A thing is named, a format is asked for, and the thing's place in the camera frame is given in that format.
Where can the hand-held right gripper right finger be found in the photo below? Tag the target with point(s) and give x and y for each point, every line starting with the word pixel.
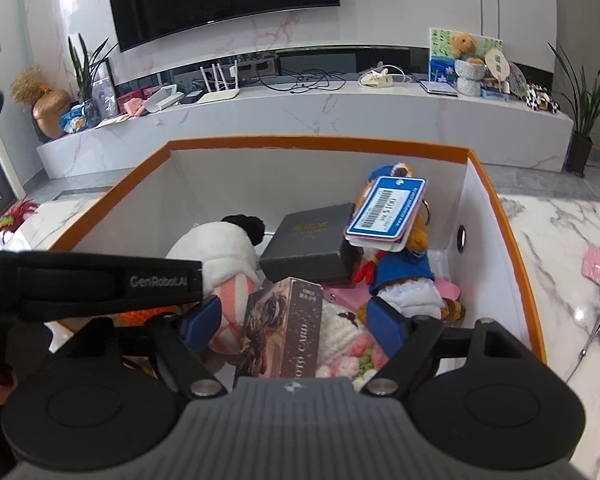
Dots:
pixel 385 327

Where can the white charger bundle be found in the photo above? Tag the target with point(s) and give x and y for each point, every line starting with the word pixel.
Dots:
pixel 380 77

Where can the round paper fan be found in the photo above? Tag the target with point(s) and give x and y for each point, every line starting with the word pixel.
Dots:
pixel 495 62

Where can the snack bags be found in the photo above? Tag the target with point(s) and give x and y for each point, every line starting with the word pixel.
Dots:
pixel 77 120

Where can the blue white barcode tag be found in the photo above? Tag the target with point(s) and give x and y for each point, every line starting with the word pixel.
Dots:
pixel 385 207

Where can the bear plush in sailor costume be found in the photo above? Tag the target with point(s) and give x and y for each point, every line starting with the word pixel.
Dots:
pixel 400 265

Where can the blue small box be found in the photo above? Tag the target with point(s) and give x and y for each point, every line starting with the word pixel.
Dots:
pixel 495 94

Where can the paper sheets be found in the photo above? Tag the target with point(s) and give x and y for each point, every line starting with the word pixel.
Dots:
pixel 112 121

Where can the red feather decoration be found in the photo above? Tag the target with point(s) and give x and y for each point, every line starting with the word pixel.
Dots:
pixel 12 217

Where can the brown card box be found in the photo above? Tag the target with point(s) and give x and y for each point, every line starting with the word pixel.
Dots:
pixel 280 330

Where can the pink gift boxes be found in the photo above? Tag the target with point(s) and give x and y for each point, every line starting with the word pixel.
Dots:
pixel 130 104

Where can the gold vase with dried flowers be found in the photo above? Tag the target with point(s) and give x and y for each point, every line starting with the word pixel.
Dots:
pixel 52 115

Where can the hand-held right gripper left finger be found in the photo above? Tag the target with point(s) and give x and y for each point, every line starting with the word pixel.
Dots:
pixel 202 322

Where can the flower painting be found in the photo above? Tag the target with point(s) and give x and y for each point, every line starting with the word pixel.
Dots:
pixel 440 55

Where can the white marble television cabinet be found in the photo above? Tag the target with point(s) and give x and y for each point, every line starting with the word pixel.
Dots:
pixel 330 110

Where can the grey knitted holder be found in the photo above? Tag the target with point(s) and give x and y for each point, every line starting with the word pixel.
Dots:
pixel 469 79

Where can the panda plush toy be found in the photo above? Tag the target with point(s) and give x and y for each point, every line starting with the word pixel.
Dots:
pixel 205 250

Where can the black textured gift box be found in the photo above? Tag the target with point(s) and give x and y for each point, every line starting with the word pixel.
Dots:
pixel 305 245

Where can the silver laptop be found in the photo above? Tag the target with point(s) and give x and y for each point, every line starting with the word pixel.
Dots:
pixel 439 88

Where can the black small device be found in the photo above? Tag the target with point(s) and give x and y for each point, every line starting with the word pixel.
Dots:
pixel 191 98

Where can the white crochet flower piece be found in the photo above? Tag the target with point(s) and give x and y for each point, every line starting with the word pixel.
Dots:
pixel 340 335

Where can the brown teddy bear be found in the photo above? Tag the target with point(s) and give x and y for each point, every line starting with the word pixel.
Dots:
pixel 464 45

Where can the white router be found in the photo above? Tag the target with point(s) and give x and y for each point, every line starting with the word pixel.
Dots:
pixel 220 94

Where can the cow print toy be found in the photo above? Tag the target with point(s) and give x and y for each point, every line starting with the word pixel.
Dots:
pixel 541 99

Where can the green plant beside picture frame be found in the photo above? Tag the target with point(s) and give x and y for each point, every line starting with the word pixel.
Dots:
pixel 87 70

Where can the potted plant in black pot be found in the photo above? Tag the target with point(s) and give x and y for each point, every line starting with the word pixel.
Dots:
pixel 580 150

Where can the orange storage box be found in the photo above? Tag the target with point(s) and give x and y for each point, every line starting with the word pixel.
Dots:
pixel 305 180

